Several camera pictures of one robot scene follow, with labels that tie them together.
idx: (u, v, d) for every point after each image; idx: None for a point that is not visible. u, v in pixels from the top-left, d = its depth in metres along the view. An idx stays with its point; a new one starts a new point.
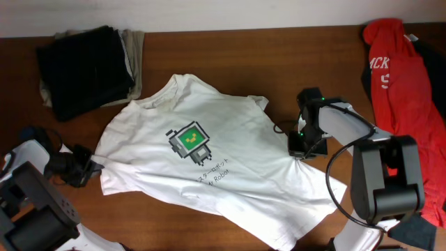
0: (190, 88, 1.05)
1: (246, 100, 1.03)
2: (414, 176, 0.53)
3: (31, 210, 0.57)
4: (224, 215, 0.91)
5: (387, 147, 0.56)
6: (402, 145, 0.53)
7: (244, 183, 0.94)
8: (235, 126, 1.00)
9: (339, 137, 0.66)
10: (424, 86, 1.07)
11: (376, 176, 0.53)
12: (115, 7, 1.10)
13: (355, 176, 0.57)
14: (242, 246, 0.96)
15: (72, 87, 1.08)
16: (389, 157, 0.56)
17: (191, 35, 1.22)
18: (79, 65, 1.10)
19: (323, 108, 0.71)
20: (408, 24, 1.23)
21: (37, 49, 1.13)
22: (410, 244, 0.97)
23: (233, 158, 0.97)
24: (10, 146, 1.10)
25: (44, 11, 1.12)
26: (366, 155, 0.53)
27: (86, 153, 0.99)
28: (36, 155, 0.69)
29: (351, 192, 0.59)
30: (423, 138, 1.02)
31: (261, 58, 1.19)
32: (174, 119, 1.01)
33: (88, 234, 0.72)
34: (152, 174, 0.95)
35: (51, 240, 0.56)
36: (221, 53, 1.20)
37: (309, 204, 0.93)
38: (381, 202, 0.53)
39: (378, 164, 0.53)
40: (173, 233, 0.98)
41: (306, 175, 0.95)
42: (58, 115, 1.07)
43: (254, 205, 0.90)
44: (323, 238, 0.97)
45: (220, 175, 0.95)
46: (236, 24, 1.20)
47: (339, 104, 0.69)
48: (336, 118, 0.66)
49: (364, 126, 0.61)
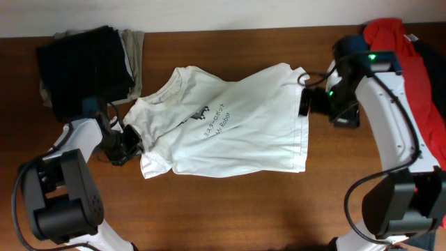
0: (195, 79, 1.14)
1: (257, 77, 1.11)
2: (440, 211, 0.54)
3: (65, 194, 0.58)
4: (240, 172, 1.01)
5: (424, 173, 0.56)
6: (442, 181, 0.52)
7: (250, 140, 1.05)
8: (240, 95, 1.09)
9: (371, 113, 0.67)
10: (424, 86, 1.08)
11: (401, 208, 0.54)
12: (116, 7, 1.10)
13: (375, 196, 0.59)
14: (242, 246, 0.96)
15: (72, 87, 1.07)
16: (425, 185, 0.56)
17: (191, 35, 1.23)
18: (79, 64, 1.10)
19: (366, 77, 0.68)
20: (408, 24, 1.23)
21: (37, 49, 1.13)
22: (410, 244, 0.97)
23: (230, 109, 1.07)
24: (9, 146, 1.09)
25: (43, 11, 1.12)
26: (399, 192, 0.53)
27: (134, 138, 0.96)
28: (85, 139, 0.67)
29: (367, 203, 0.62)
30: (424, 137, 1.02)
31: (261, 58, 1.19)
32: (183, 109, 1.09)
33: (104, 229, 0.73)
34: (164, 157, 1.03)
35: (68, 229, 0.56)
36: (221, 52, 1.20)
37: (293, 103, 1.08)
38: (396, 223, 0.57)
39: (408, 197, 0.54)
40: (173, 234, 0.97)
41: (288, 93, 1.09)
42: (59, 115, 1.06)
43: (256, 146, 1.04)
44: (323, 238, 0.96)
45: (224, 120, 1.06)
46: (236, 24, 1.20)
47: (387, 81, 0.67)
48: (382, 112, 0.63)
49: (408, 141, 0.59)
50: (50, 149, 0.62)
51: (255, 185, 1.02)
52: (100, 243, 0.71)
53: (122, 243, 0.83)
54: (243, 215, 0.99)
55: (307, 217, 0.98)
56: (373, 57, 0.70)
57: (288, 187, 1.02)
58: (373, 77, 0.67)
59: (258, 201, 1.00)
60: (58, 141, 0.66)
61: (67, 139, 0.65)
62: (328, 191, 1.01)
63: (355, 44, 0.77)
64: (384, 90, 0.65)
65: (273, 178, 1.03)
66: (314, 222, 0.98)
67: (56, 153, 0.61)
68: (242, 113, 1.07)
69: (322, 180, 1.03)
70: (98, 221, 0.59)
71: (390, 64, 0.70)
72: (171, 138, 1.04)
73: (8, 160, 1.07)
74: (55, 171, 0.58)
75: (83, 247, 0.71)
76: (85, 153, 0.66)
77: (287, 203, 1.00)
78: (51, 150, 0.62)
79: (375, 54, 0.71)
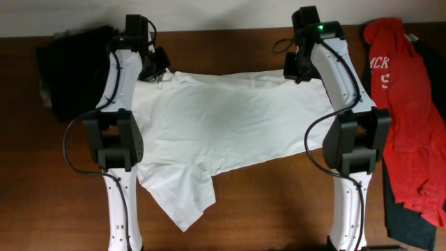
0: (165, 148, 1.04)
1: (216, 139, 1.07)
2: (380, 141, 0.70)
3: (109, 160, 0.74)
4: (188, 86, 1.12)
5: (366, 114, 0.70)
6: (378, 117, 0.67)
7: (234, 102, 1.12)
8: (218, 119, 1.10)
9: (127, 88, 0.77)
10: (424, 86, 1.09)
11: (349, 139, 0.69)
12: (116, 7, 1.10)
13: (330, 133, 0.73)
14: (242, 245, 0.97)
15: (73, 90, 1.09)
16: (368, 122, 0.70)
17: (192, 36, 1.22)
18: (71, 67, 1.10)
19: (316, 44, 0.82)
20: (408, 24, 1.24)
21: (37, 49, 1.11)
22: (410, 244, 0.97)
23: (210, 126, 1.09)
24: (9, 144, 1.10)
25: (44, 11, 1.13)
26: (346, 127, 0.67)
27: (164, 62, 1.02)
28: (132, 54, 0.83)
29: (325, 143, 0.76)
30: (424, 139, 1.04)
31: (262, 59, 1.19)
32: (163, 144, 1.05)
33: (132, 179, 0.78)
34: (194, 206, 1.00)
35: (96, 143, 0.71)
36: (224, 52, 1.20)
37: (267, 123, 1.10)
38: (345, 155, 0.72)
39: (353, 132, 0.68)
40: (175, 229, 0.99)
41: (249, 138, 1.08)
42: (60, 116, 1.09)
43: (238, 96, 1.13)
44: (322, 238, 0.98)
45: (203, 154, 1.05)
46: (235, 24, 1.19)
47: (334, 46, 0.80)
48: (131, 88, 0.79)
49: (111, 96, 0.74)
50: (104, 100, 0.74)
51: (254, 185, 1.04)
52: (109, 191, 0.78)
53: (136, 229, 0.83)
54: (243, 216, 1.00)
55: (307, 217, 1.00)
56: (321, 28, 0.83)
57: (287, 187, 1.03)
58: (321, 43, 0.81)
59: (258, 201, 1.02)
60: (110, 84, 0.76)
61: (120, 81, 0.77)
62: (327, 192, 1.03)
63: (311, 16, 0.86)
64: (331, 52, 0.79)
65: (272, 178, 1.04)
66: (313, 222, 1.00)
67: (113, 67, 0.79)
68: (227, 122, 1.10)
69: (322, 180, 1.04)
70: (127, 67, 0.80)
71: (336, 32, 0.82)
72: (187, 192, 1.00)
73: (9, 162, 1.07)
74: (116, 114, 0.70)
75: (109, 180, 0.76)
76: (136, 51, 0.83)
77: (288, 205, 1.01)
78: (118, 70, 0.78)
79: (323, 25, 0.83)
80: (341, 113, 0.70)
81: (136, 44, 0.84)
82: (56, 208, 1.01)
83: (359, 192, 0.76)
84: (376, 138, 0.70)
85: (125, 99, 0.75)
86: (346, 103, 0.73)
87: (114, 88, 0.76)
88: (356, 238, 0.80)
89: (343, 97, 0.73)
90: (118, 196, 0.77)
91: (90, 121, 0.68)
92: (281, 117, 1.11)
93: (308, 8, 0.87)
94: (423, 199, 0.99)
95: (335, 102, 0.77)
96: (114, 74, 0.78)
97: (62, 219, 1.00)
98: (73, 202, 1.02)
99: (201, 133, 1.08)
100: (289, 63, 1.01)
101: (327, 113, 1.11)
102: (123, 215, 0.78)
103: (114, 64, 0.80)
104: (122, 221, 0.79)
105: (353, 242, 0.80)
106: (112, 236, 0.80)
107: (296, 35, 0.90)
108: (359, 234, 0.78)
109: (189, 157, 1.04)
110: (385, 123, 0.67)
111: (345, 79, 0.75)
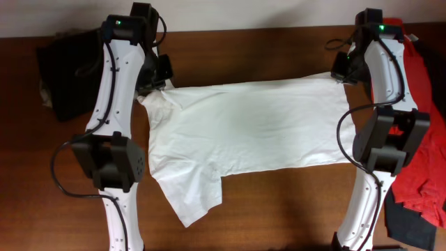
0: (178, 145, 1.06)
1: (230, 139, 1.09)
2: (410, 145, 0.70)
3: (106, 181, 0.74)
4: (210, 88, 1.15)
5: (404, 114, 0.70)
6: (417, 119, 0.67)
7: (250, 103, 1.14)
8: (233, 119, 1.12)
9: (126, 97, 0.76)
10: (424, 85, 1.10)
11: (381, 135, 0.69)
12: (115, 6, 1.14)
13: (364, 130, 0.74)
14: (242, 245, 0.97)
15: (72, 88, 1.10)
16: (406, 125, 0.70)
17: (194, 35, 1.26)
18: (70, 66, 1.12)
19: (373, 42, 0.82)
20: (405, 25, 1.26)
21: (38, 51, 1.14)
22: (410, 244, 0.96)
23: (226, 127, 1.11)
24: (8, 143, 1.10)
25: (47, 11, 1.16)
26: (382, 120, 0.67)
27: (167, 71, 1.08)
28: (130, 49, 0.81)
29: (356, 139, 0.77)
30: (424, 138, 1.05)
31: (263, 60, 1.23)
32: (178, 139, 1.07)
33: (131, 199, 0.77)
34: (199, 204, 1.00)
35: (90, 166, 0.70)
36: (227, 52, 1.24)
37: (283, 125, 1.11)
38: (375, 150, 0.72)
39: (387, 127, 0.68)
40: (175, 228, 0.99)
41: (266, 139, 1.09)
42: (59, 116, 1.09)
43: (255, 97, 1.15)
44: (324, 238, 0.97)
45: (216, 154, 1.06)
46: (233, 21, 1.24)
47: (390, 47, 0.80)
48: (129, 97, 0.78)
49: (103, 109, 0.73)
50: (97, 116, 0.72)
51: (256, 185, 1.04)
52: (106, 208, 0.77)
53: (137, 237, 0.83)
54: (243, 215, 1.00)
55: (308, 217, 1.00)
56: (382, 28, 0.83)
57: (288, 187, 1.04)
58: (378, 40, 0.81)
59: (258, 201, 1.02)
60: (104, 93, 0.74)
61: (116, 90, 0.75)
62: (327, 193, 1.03)
63: (376, 19, 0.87)
64: (385, 51, 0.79)
65: (273, 178, 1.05)
66: (315, 222, 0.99)
67: (109, 70, 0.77)
68: (242, 123, 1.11)
69: (323, 180, 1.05)
70: (125, 67, 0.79)
71: (395, 35, 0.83)
72: (194, 189, 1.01)
73: (9, 161, 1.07)
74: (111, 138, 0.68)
75: (105, 198, 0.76)
76: (135, 46, 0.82)
77: (288, 203, 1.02)
78: (113, 72, 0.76)
79: (384, 26, 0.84)
80: (380, 107, 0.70)
81: (136, 33, 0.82)
82: (56, 208, 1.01)
83: (379, 190, 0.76)
84: (410, 139, 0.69)
85: (120, 116, 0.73)
86: (388, 99, 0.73)
87: (109, 101, 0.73)
88: (363, 237, 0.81)
89: (385, 94, 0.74)
90: (115, 214, 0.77)
91: (83, 147, 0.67)
92: (293, 117, 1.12)
93: (375, 11, 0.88)
94: (423, 199, 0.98)
95: (376, 97, 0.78)
96: (108, 80, 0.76)
97: (63, 219, 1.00)
98: (73, 201, 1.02)
99: (215, 134, 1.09)
100: (339, 61, 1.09)
101: (327, 113, 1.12)
102: (122, 229, 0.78)
103: (109, 62, 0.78)
104: (120, 234, 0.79)
105: (358, 240, 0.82)
106: (111, 246, 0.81)
107: (356, 31, 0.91)
108: (367, 233, 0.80)
109: (201, 156, 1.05)
110: (422, 126, 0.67)
111: (393, 79, 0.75)
